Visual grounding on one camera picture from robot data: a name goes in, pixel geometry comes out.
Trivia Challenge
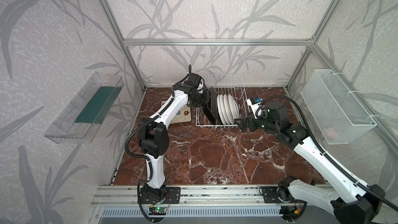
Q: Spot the square floral plate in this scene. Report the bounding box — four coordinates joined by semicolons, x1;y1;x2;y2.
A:
171;105;192;124
202;99;217;125

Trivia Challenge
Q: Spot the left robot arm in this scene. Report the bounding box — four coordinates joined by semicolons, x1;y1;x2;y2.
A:
124;65;209;203

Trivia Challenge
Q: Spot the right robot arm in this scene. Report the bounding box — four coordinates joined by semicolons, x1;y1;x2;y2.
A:
235;95;398;224

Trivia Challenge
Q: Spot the white round plate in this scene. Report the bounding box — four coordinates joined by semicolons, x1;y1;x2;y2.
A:
220;94;231;125
217;95;227;125
228;94;240;120
223;94;235;124

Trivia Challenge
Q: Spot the pink object in basket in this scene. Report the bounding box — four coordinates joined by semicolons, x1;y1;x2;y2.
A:
323;128;339;139

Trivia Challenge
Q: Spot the left green circuit board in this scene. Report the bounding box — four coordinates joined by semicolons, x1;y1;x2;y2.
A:
149;206;168;216

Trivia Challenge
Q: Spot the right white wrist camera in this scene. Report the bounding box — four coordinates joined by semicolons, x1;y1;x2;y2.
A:
246;96;263;119

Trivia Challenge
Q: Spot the white wire dish rack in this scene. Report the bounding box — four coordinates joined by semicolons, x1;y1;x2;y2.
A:
195;74;254;128

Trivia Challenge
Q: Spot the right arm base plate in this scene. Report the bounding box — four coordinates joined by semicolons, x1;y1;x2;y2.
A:
259;186;306;204

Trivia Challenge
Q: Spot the white mesh wall basket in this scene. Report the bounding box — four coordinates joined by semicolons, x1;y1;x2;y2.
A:
301;69;377;145

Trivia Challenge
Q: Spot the right circuit board with wires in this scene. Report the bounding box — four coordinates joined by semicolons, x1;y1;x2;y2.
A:
279;206;301;220

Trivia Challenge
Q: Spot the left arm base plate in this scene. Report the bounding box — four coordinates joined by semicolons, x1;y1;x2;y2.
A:
139;185;181;204

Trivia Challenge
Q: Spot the clear plastic wall bin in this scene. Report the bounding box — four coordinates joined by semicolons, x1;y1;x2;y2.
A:
44;72;124;144

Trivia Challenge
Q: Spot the aluminium mounting rail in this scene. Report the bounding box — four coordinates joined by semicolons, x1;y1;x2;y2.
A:
90;185;352;207

